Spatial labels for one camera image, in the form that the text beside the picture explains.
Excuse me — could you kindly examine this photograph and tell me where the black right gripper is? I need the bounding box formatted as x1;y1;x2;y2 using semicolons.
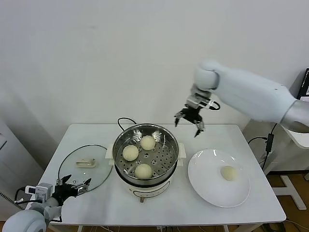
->
174;105;205;138

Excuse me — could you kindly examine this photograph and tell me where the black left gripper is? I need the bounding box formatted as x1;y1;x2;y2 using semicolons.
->
52;175;92;206

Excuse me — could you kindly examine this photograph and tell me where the round glass pot lid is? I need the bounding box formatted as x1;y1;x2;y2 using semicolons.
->
57;144;113;191

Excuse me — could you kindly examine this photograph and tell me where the white steamed baozi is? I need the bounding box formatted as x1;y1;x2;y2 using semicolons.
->
134;163;153;180
220;165;239;181
140;135;156;151
122;145;140;162

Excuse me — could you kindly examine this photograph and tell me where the perforated stainless steamer basket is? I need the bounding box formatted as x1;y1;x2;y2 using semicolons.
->
112;123;180;184

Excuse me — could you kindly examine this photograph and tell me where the large white plate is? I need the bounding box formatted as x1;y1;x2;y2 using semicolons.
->
187;149;251;208

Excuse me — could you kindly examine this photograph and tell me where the black power adapter brick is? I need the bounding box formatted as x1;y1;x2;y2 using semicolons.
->
265;132;274;153

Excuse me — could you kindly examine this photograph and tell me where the white side desk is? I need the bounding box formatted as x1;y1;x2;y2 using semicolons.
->
262;125;309;211

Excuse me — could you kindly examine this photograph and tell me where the black open laptop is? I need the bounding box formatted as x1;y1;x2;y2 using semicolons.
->
299;68;309;100

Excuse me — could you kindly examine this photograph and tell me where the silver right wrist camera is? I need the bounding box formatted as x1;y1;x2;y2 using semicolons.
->
187;94;213;111

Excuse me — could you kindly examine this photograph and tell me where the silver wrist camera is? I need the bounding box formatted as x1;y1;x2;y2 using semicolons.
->
187;94;213;111
25;183;53;202

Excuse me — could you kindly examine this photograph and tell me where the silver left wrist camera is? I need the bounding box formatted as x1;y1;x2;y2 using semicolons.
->
25;183;53;202

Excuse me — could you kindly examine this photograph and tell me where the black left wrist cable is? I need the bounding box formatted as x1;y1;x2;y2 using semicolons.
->
14;188;28;205

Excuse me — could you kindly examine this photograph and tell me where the black adapter mains cable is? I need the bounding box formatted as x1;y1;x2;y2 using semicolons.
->
248;136;270;170

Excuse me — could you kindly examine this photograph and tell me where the striped braided cable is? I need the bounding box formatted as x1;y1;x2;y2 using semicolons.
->
0;192;22;206

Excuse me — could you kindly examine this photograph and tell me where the black cooker power cord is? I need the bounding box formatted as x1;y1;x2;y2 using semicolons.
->
117;117;138;132

